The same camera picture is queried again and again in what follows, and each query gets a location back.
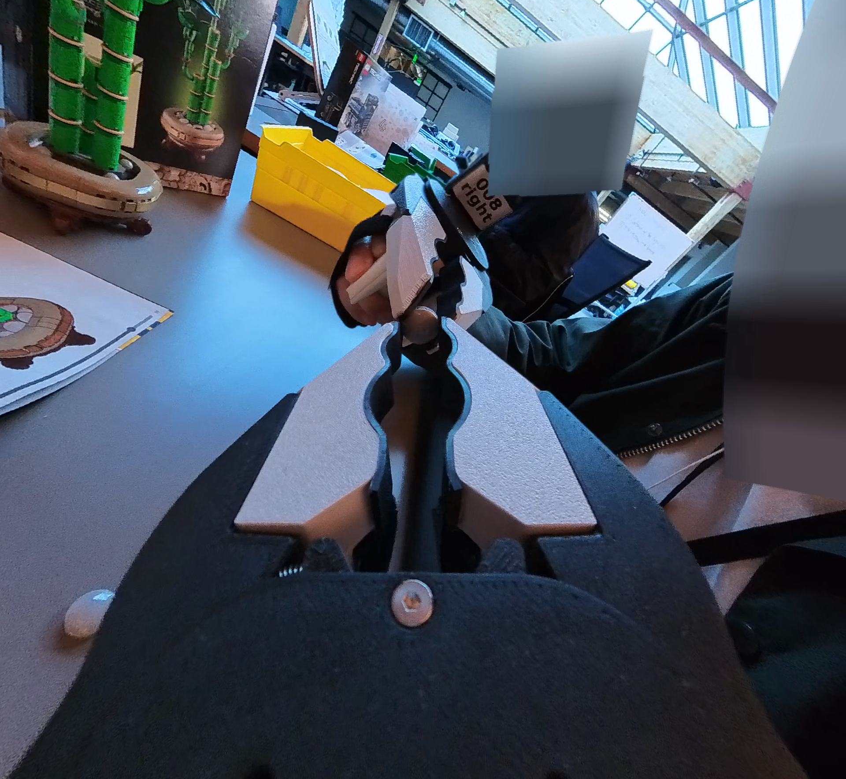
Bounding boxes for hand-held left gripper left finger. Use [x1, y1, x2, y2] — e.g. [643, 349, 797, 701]
[234, 322, 402, 574]

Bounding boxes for white cable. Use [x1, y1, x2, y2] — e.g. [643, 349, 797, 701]
[644, 449, 726, 492]

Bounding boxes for black toy set box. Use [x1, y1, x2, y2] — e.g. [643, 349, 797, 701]
[317, 51, 391, 132]

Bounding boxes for black strap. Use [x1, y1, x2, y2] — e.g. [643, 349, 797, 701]
[687, 509, 846, 570]

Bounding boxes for person's dark jacket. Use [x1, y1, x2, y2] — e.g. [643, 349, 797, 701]
[568, 389, 846, 779]

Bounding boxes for green brick bamboo model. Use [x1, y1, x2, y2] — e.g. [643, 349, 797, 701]
[0, 0, 164, 236]

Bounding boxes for person's right forearm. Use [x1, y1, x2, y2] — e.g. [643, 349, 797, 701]
[466, 273, 733, 410]

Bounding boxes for yellow plastic bin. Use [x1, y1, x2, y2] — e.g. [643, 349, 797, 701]
[251, 125, 399, 252]

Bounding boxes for dark blue chair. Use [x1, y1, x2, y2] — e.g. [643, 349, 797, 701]
[568, 234, 652, 317]

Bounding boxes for green plastic bin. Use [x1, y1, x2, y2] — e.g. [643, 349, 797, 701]
[383, 151, 438, 186]

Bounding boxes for white sign board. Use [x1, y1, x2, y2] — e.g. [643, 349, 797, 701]
[605, 193, 691, 278]

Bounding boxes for bamboo set box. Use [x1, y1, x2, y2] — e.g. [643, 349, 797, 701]
[20, 0, 289, 200]

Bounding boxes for small white pebble brick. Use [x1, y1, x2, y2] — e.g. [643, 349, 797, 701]
[63, 588, 115, 638]

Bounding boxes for person's right hand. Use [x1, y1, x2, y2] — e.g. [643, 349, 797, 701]
[342, 239, 399, 329]

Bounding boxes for building instruction booklet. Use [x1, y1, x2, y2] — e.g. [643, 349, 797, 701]
[0, 230, 174, 416]

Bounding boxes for grey desk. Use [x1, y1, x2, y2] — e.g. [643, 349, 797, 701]
[0, 150, 424, 776]

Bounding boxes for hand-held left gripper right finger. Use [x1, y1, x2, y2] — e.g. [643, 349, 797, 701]
[439, 318, 597, 574]

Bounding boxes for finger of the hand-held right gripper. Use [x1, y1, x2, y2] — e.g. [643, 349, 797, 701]
[385, 200, 464, 324]
[442, 244, 494, 332]

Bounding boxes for white patterned box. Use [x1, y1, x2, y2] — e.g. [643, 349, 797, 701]
[337, 82, 427, 155]

